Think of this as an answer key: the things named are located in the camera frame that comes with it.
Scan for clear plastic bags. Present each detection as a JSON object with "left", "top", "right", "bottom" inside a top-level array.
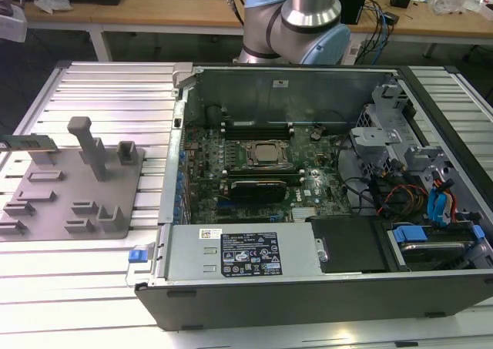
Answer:
[{"left": 431, "top": 0, "right": 477, "bottom": 15}]

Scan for black plastic shroud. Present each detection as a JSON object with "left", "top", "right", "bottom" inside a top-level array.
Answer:
[{"left": 307, "top": 216, "right": 390, "bottom": 275}]

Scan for grey case corner latch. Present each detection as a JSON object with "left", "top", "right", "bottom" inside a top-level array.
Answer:
[{"left": 172, "top": 62, "right": 198, "bottom": 90}]

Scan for silver chipset heatsink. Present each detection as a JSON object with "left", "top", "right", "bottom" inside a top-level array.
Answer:
[{"left": 292, "top": 206, "right": 320, "bottom": 221}]

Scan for metal socket cover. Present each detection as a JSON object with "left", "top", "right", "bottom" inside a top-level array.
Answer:
[{"left": 245, "top": 139, "right": 294, "bottom": 169}]

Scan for black speaker box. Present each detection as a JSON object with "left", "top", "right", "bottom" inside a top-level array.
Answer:
[{"left": 338, "top": 0, "right": 371, "bottom": 25}]

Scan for looped black cables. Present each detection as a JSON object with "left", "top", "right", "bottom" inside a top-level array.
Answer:
[{"left": 161, "top": 0, "right": 250, "bottom": 25}]

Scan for green RAM stick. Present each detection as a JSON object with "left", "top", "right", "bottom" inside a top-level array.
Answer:
[{"left": 0, "top": 133, "right": 59, "bottom": 154}]

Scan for grey parts rack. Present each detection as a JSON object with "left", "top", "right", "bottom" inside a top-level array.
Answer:
[{"left": 0, "top": 116, "right": 147, "bottom": 242}]

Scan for blue data wire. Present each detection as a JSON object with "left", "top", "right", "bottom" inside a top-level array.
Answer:
[{"left": 426, "top": 186, "right": 452, "bottom": 229}]

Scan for silver drive cage bracket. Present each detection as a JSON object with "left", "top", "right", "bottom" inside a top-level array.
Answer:
[
  {"left": 404, "top": 146, "right": 455, "bottom": 180},
  {"left": 349, "top": 127, "right": 402, "bottom": 161}
]

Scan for silver power supply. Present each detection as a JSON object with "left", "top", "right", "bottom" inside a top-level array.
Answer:
[{"left": 163, "top": 223, "right": 323, "bottom": 280}]

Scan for black open PC case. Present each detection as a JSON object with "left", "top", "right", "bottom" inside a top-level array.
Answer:
[{"left": 126, "top": 62, "right": 493, "bottom": 333}]

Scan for white crumpled paper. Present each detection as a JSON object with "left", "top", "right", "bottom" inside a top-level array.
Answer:
[{"left": 33, "top": 0, "right": 73, "bottom": 15}]

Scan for orange and red wire bundle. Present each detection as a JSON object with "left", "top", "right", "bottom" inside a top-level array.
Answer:
[{"left": 379, "top": 185, "right": 428, "bottom": 215}]

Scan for wooden desk with white frame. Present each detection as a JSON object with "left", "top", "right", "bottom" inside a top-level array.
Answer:
[{"left": 0, "top": 0, "right": 493, "bottom": 63}]

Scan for silver CPU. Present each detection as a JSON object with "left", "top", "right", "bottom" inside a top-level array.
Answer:
[{"left": 256, "top": 143, "right": 280, "bottom": 161}]

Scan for blue cable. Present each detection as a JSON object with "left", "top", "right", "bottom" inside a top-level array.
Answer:
[{"left": 379, "top": 9, "right": 391, "bottom": 63}]

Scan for black wire bundle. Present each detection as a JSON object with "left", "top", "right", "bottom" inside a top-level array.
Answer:
[{"left": 337, "top": 135, "right": 382, "bottom": 211}]

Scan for green motherboard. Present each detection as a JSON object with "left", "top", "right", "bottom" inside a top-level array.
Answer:
[{"left": 180, "top": 125, "right": 359, "bottom": 225}]

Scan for black graphics card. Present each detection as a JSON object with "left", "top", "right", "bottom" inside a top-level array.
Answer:
[{"left": 229, "top": 178, "right": 289, "bottom": 204}]

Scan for hard disk in blue carrier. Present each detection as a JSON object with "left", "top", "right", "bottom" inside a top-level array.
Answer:
[{"left": 391, "top": 223, "right": 485, "bottom": 273}]

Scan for RAM slot with white clips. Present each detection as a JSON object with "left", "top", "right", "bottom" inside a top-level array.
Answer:
[
  {"left": 222, "top": 119, "right": 294, "bottom": 127},
  {"left": 222, "top": 129, "right": 294, "bottom": 136}
]

